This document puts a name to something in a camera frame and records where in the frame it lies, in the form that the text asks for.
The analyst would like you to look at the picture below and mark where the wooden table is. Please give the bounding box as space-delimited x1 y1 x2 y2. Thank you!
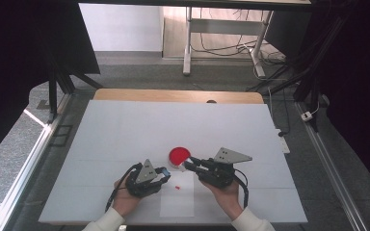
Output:
92 88 265 105

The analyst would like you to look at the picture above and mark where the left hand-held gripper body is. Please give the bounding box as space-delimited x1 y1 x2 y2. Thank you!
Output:
124 159 164 198

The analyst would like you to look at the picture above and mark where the tangle of black cables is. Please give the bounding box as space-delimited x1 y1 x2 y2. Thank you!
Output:
191 8 287 66

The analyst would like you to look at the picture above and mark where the person's left hand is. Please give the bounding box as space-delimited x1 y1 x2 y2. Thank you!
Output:
112 177 141 218

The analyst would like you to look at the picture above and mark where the black power strip cable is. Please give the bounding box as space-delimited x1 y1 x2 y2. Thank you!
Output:
267 87 292 138

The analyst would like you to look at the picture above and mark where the white paper sheet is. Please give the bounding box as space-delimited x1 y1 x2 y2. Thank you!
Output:
159 170 196 218

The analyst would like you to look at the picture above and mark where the black tripod stand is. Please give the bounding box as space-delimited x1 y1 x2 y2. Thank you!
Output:
46 57 104 124
246 47 327 133

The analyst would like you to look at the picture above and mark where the aluminium rail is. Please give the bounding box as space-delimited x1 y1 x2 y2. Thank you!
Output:
0 91 73 231
294 101 369 231

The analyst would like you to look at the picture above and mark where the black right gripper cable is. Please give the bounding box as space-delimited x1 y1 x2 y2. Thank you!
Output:
233 168 250 210

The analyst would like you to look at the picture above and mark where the white wall panel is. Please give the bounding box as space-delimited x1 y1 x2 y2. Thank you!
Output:
78 3 164 53

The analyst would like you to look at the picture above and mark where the round red ink pad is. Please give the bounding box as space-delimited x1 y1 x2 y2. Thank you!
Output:
168 146 193 169

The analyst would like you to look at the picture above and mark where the white metal desk frame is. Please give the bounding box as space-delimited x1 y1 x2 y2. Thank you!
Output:
182 7 275 79

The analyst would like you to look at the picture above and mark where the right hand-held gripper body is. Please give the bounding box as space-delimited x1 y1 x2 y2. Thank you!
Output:
196 146 253 190

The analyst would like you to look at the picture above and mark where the large white board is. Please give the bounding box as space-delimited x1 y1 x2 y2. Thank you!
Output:
38 99 309 225

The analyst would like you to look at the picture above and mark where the black curtain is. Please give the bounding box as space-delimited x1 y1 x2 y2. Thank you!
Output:
0 0 101 171
264 0 370 200

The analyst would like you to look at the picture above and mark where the person's right hand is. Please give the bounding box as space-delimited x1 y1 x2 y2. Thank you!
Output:
200 180 242 210

